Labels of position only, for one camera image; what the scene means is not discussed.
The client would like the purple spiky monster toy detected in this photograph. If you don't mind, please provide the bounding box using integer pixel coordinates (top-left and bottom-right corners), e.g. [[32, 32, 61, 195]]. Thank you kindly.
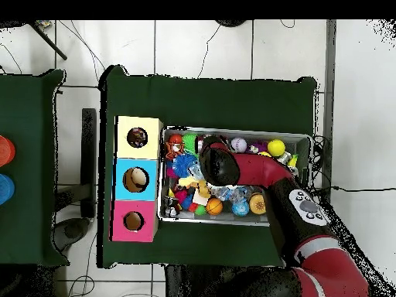
[[246, 140, 268, 155]]

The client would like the black rod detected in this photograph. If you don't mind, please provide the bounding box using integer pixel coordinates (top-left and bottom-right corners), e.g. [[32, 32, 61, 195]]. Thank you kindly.
[[29, 20, 68, 61]]

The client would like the tiger plush toy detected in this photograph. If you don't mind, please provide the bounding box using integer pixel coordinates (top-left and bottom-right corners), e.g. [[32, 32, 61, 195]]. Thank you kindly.
[[164, 140, 184, 161]]

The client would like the blue cup stack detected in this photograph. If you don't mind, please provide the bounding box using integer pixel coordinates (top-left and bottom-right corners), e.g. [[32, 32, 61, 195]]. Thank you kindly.
[[0, 173, 15, 206]]

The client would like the wooden box with three holes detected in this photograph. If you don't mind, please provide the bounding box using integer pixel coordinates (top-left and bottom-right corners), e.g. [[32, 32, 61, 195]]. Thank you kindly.
[[109, 114, 164, 243]]

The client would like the grey floor cable cover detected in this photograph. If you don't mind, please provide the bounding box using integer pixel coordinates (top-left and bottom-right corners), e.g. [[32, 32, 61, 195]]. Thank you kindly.
[[319, 19, 338, 190]]

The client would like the orange cup stack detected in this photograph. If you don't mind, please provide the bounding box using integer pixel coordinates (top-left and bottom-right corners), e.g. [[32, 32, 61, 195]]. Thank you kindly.
[[0, 135, 16, 168]]

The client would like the green spiky rubber ball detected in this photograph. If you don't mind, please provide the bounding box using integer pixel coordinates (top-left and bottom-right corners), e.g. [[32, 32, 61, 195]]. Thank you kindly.
[[181, 133, 199, 155]]

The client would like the plain yellow ball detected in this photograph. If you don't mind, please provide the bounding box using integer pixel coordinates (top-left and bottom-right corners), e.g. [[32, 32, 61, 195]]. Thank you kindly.
[[267, 138, 286, 158]]

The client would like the green cloth on side table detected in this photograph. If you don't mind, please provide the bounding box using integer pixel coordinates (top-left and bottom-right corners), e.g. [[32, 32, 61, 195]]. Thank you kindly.
[[0, 68, 70, 268]]

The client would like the white baseball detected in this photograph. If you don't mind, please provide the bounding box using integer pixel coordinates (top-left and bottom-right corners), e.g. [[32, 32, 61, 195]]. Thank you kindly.
[[230, 137, 248, 155]]

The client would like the black round base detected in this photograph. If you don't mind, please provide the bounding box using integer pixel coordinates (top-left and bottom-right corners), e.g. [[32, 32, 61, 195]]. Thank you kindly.
[[215, 19, 248, 28]]

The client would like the wire mesh bin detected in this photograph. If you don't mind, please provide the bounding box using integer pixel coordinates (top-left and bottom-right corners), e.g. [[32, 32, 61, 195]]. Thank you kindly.
[[157, 125, 313, 229]]

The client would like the black power cable with plug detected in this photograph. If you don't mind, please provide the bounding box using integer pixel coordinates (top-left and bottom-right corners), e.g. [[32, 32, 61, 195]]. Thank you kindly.
[[309, 184, 396, 196]]

